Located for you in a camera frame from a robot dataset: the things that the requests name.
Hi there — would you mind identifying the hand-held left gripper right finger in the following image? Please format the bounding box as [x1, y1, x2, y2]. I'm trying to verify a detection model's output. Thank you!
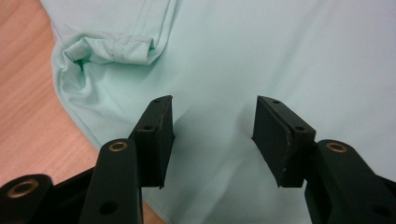
[251, 95, 317, 189]

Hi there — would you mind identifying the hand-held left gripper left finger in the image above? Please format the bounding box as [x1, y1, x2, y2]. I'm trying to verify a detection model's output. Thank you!
[128, 94, 176, 189]

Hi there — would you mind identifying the light green garment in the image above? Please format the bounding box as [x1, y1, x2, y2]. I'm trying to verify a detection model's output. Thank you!
[39, 0, 396, 224]

